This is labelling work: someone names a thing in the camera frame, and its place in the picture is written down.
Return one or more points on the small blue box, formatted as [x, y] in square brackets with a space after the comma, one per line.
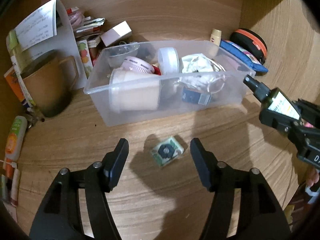
[195, 97]

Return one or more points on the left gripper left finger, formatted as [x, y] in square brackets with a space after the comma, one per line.
[114, 163]

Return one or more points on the brown mug with lid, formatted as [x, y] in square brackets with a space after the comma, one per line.
[47, 84]

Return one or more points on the clear plastic storage bin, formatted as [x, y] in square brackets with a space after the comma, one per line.
[170, 101]

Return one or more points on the small digital timer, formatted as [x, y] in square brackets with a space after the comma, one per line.
[167, 151]

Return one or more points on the dark green spray bottle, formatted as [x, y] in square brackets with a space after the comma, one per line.
[272, 99]

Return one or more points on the red velvet pouch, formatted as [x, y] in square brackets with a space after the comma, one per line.
[156, 70]

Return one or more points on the stack of booklets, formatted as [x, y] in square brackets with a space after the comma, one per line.
[90, 32]

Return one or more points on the white face mask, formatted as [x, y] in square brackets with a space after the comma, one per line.
[202, 73]

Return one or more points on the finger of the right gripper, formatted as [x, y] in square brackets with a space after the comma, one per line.
[308, 111]
[282, 123]

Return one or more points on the blue pencil pouch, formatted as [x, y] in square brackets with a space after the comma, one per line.
[243, 55]

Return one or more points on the fruit pattern box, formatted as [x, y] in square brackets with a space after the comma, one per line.
[85, 56]

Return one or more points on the small white pink box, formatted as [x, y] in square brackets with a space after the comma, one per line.
[117, 33]

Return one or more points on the person right hand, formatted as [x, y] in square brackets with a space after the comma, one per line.
[312, 176]

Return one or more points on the pink round tin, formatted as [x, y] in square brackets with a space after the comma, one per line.
[135, 64]

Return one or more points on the beige lotion tube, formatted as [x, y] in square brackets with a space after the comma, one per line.
[215, 38]

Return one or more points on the green orange tube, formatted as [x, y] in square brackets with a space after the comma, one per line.
[15, 138]

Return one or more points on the white paper calendar stand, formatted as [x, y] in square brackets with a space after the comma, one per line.
[48, 28]

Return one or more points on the green cap spray bottle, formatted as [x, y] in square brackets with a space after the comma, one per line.
[17, 67]

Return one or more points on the orange book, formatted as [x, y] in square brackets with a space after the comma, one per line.
[13, 82]

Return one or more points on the black orange round case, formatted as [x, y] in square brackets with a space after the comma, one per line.
[251, 42]

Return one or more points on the pink packet bag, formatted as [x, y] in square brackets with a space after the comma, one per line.
[75, 16]

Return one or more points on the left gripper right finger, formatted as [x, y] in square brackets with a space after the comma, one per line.
[205, 163]

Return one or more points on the clear plastic bowl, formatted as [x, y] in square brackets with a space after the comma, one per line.
[117, 55]

